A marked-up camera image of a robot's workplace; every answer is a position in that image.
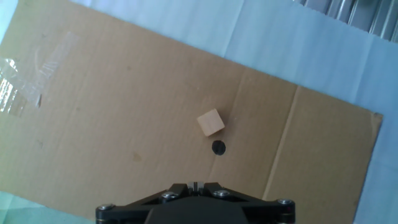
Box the small wooden block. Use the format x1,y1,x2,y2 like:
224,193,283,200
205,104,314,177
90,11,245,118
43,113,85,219
196,108,226,137

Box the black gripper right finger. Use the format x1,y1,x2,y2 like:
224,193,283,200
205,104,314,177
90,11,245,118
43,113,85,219
195,182,296,224

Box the brown cardboard sheet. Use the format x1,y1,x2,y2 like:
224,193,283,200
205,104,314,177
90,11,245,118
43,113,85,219
0,0,384,224

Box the black round dot mark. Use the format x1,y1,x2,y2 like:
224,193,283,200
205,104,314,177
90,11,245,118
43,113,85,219
211,140,227,156

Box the clear tape patch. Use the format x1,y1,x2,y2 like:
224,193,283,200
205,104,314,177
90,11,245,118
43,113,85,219
0,30,80,118

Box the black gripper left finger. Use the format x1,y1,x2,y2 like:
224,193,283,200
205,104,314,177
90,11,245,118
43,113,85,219
95,182,197,224

